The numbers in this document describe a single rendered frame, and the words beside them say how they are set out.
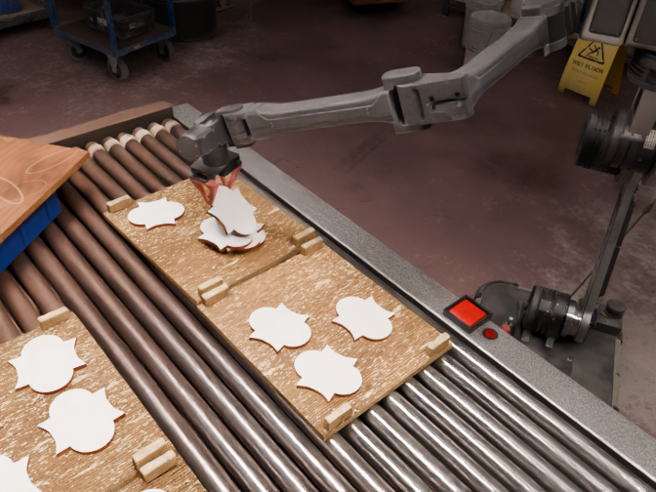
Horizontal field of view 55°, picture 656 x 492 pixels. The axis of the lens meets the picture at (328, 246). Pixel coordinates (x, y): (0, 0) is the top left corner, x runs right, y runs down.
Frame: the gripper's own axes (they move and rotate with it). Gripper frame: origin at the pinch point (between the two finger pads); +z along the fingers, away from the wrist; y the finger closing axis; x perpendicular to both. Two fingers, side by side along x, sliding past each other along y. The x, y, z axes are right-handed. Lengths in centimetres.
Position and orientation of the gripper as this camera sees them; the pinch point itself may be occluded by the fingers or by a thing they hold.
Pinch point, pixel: (218, 194)
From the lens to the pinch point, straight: 148.1
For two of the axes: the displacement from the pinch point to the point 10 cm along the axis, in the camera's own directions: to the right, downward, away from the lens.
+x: -8.8, -3.2, 3.4
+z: -0.4, 7.8, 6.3
